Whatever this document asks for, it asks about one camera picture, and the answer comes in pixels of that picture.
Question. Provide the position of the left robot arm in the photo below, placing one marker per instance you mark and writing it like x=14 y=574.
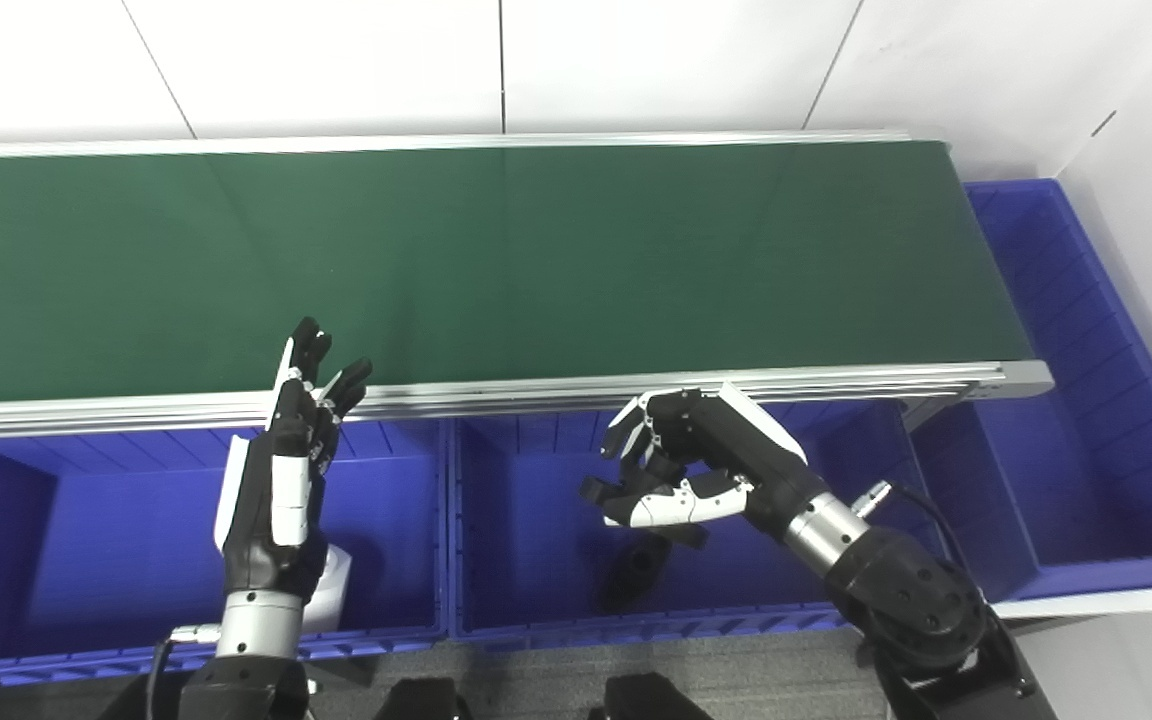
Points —
x=256 y=640

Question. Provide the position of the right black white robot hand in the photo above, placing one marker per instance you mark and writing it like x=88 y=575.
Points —
x=746 y=450

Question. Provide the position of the green conveyor belt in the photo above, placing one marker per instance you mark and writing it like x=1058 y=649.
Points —
x=496 y=395
x=496 y=260

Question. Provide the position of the blue plastic bin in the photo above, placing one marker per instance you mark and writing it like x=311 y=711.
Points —
x=1066 y=480
x=536 y=540
x=116 y=540

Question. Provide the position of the black flange part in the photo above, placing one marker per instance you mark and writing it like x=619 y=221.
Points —
x=636 y=580

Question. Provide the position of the white cylindrical part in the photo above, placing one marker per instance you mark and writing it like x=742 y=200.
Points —
x=334 y=590

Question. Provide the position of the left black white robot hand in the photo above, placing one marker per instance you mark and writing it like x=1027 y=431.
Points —
x=261 y=520

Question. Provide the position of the black robot body part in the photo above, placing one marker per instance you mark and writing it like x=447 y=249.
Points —
x=421 y=702
x=651 y=700

